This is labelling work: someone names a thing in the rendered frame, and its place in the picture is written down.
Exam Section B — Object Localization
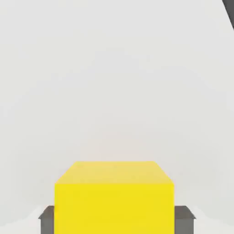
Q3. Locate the small yellow cube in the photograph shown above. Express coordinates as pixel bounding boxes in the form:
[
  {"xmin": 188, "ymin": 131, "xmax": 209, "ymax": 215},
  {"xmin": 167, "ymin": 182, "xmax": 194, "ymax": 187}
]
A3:
[{"xmin": 54, "ymin": 160, "xmax": 175, "ymax": 234}]

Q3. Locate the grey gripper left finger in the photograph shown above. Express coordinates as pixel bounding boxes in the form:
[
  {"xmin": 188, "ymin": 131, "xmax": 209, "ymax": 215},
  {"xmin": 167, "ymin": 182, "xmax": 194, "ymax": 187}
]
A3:
[{"xmin": 3, "ymin": 205, "xmax": 56, "ymax": 234}]

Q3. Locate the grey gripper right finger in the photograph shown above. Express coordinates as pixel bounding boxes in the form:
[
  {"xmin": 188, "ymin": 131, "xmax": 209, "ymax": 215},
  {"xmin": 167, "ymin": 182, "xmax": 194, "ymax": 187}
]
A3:
[{"xmin": 174, "ymin": 205, "xmax": 232, "ymax": 234}]

